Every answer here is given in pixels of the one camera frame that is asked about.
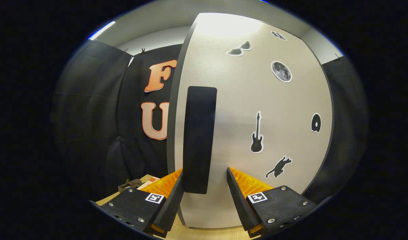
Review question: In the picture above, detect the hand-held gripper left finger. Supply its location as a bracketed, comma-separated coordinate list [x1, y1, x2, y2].
[100, 168, 185, 238]

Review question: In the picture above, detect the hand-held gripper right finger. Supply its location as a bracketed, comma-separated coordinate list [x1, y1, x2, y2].
[226, 167, 318, 239]

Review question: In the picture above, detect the dark grey shoe cabinet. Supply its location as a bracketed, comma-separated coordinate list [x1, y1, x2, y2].
[166, 13, 335, 230]

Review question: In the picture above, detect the black door handle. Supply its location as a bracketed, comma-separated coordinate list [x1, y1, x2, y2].
[183, 86, 217, 195]

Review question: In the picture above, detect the beige orange cover book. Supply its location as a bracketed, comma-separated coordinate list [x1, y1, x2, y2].
[136, 173, 162, 191]

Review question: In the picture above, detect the small brown object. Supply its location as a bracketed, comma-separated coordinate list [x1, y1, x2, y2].
[118, 179, 143, 194]

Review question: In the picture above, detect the black backdrop cloth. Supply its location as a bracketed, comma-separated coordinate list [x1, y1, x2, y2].
[51, 40, 367, 204]

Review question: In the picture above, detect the ceiling light strip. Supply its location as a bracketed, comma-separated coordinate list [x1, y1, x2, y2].
[88, 21, 116, 40]

